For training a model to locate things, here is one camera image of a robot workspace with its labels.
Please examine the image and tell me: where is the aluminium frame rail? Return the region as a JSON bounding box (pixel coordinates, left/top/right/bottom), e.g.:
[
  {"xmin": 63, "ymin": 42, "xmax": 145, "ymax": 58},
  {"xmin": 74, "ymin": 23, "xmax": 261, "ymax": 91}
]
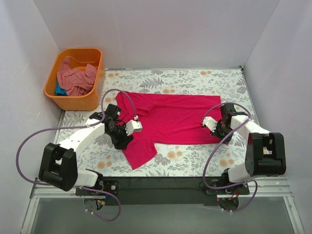
[{"xmin": 21, "ymin": 176, "xmax": 304, "ymax": 234}]

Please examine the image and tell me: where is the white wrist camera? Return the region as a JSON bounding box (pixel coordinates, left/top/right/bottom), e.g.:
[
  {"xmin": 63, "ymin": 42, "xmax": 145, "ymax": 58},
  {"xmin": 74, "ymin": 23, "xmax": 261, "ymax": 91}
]
[
  {"xmin": 125, "ymin": 120, "xmax": 143, "ymax": 136},
  {"xmin": 201, "ymin": 117, "xmax": 218, "ymax": 133}
]

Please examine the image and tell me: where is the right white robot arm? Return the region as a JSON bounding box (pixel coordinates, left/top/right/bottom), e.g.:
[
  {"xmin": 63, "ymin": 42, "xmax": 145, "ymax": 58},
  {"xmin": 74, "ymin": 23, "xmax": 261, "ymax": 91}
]
[{"xmin": 201, "ymin": 102, "xmax": 287, "ymax": 194}]

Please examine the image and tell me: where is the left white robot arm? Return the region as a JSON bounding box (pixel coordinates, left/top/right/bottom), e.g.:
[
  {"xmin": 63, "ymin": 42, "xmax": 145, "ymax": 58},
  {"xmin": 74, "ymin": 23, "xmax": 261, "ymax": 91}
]
[{"xmin": 39, "ymin": 104, "xmax": 142, "ymax": 195}]

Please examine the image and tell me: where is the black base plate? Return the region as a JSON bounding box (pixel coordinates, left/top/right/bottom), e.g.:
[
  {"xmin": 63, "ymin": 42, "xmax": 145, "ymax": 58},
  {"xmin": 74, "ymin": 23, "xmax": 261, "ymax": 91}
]
[{"xmin": 75, "ymin": 176, "xmax": 250, "ymax": 207}]

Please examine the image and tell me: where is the floral table mat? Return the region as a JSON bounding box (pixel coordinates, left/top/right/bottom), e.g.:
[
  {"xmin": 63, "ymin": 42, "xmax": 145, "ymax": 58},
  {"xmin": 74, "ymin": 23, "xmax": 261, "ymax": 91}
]
[{"xmin": 47, "ymin": 68, "xmax": 277, "ymax": 177}]

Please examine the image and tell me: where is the orange plastic basket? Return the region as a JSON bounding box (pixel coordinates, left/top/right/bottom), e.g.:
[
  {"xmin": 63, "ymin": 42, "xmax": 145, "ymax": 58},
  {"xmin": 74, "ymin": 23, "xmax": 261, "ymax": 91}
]
[{"xmin": 43, "ymin": 47, "xmax": 105, "ymax": 111}]

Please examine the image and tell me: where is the magenta t shirt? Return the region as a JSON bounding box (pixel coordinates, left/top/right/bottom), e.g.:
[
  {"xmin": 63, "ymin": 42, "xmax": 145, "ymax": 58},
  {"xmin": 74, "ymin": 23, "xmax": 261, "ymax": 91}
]
[{"xmin": 116, "ymin": 92, "xmax": 221, "ymax": 169}]

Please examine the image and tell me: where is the teal garment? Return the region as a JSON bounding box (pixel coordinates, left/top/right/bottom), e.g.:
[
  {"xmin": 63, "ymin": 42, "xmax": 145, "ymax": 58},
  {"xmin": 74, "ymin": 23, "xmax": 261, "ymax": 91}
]
[{"xmin": 55, "ymin": 82, "xmax": 67, "ymax": 96}]

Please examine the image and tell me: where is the salmon pink t shirt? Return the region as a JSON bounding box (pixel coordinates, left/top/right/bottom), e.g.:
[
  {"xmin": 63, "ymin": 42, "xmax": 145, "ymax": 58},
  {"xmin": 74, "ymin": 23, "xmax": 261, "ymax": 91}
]
[{"xmin": 56, "ymin": 57, "xmax": 98, "ymax": 97}]

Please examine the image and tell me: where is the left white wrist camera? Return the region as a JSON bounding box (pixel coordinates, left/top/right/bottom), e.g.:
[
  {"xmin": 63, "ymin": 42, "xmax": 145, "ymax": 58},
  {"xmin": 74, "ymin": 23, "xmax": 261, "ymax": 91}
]
[{"xmin": 125, "ymin": 120, "xmax": 143, "ymax": 136}]

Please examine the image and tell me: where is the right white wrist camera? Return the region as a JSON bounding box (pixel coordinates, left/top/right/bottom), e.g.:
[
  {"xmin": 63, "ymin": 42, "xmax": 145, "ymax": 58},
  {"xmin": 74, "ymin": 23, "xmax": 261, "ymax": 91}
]
[{"xmin": 201, "ymin": 117, "xmax": 218, "ymax": 133}]

